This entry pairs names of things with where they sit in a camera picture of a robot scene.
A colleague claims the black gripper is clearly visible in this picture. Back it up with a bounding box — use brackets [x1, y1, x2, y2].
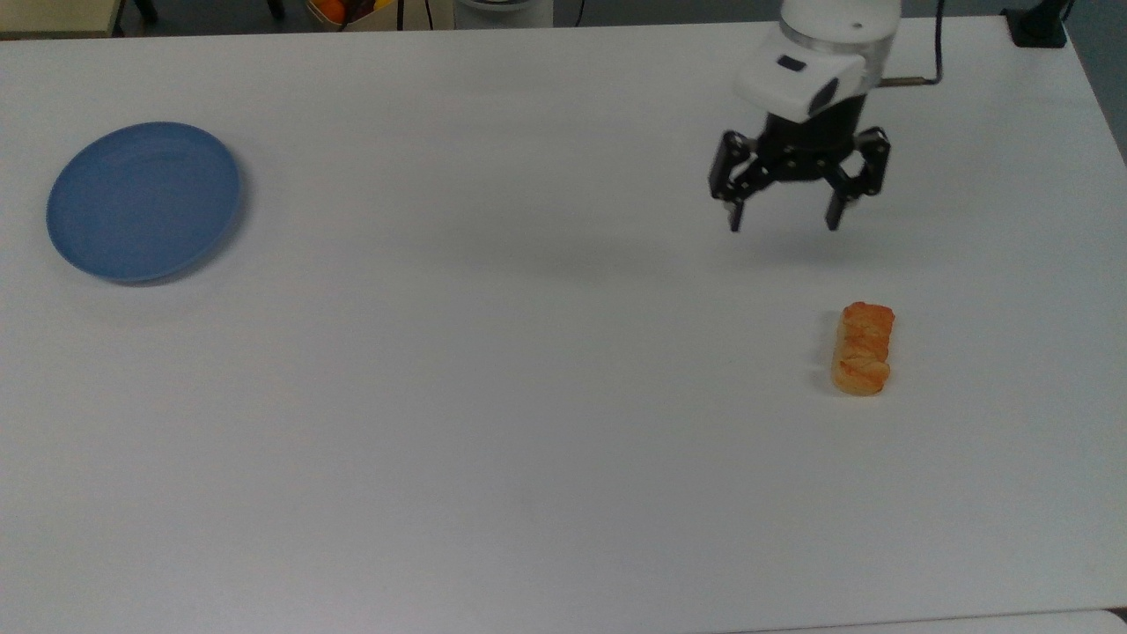
[708, 92, 892, 233]

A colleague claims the golden braided bread roll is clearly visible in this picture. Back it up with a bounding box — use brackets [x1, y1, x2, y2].
[831, 301, 896, 397]

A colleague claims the black table clamp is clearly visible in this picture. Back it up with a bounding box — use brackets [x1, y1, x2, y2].
[1002, 0, 1072, 48]

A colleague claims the box with orange fruit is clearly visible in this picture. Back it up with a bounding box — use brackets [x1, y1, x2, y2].
[306, 0, 399, 32]

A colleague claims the blue round plate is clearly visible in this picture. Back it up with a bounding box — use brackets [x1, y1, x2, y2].
[46, 121, 244, 285]

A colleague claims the beige furniture piece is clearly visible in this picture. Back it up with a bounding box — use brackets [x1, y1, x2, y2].
[0, 0, 122, 39]

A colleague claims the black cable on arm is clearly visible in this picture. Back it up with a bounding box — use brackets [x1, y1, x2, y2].
[880, 0, 948, 89]

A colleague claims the white round pedestal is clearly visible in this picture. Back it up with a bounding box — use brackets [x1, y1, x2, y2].
[453, 0, 555, 30]

